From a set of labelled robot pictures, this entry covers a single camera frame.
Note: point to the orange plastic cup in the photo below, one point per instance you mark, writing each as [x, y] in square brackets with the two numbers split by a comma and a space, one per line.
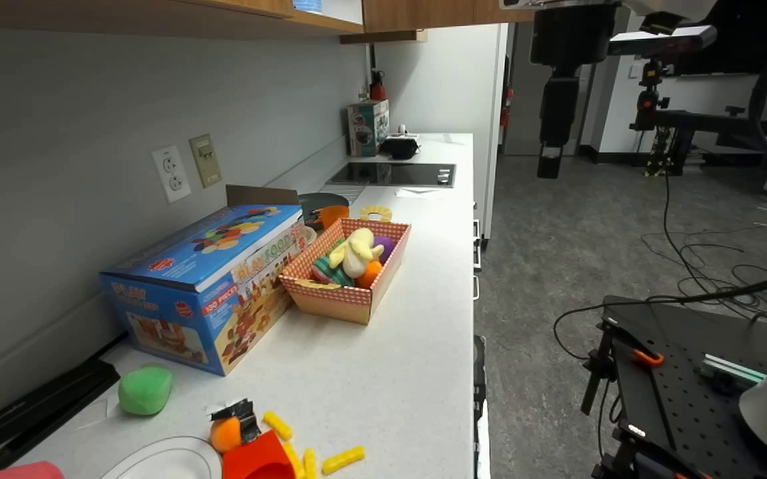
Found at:
[327, 216]

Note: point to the white refrigerator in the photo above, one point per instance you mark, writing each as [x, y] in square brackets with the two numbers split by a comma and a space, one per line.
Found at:
[451, 82]

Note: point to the black stereo camera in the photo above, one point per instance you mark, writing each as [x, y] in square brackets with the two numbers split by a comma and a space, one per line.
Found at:
[659, 45]

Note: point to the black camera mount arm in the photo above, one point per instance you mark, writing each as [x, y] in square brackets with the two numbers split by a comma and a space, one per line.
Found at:
[654, 114]

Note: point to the white plate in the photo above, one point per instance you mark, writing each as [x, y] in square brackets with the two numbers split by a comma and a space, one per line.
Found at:
[169, 460]

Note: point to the red toy fries holder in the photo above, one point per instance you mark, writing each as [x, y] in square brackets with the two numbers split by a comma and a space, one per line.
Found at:
[262, 460]

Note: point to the wooden cabinet door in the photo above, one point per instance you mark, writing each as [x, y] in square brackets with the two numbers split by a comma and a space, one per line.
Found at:
[427, 15]
[224, 19]

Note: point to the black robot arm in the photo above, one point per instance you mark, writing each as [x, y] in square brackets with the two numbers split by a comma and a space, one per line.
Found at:
[572, 34]

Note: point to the blue toy box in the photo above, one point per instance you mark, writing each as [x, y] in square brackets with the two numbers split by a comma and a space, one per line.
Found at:
[210, 291]

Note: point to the black optical breadboard table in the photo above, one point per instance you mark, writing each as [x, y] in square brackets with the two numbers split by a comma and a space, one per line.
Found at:
[691, 391]

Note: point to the black induction cooktop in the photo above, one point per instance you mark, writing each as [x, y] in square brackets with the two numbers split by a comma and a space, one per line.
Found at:
[397, 174]

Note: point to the black stapler tray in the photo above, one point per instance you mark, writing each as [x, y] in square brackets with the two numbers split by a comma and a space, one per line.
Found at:
[37, 414]

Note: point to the green plush toy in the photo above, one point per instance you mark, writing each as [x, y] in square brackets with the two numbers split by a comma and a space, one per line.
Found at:
[144, 393]

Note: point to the orange toy fruit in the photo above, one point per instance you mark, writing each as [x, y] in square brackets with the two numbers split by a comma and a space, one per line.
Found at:
[367, 275]

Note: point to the white wall outlet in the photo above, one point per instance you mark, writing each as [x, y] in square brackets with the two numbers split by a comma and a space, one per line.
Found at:
[172, 174]

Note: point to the yellow toy fry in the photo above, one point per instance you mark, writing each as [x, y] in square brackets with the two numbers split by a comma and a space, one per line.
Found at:
[342, 460]

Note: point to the beige wall switch plate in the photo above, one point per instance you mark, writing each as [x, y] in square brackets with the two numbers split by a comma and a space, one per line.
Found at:
[206, 160]

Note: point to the teal patterned box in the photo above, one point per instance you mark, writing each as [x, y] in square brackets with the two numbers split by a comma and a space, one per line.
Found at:
[366, 126]

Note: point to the yellow toy banana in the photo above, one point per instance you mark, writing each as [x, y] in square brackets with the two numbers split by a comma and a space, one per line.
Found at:
[354, 252]

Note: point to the black bowl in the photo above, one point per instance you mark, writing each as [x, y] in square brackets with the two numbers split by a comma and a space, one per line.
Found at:
[397, 148]

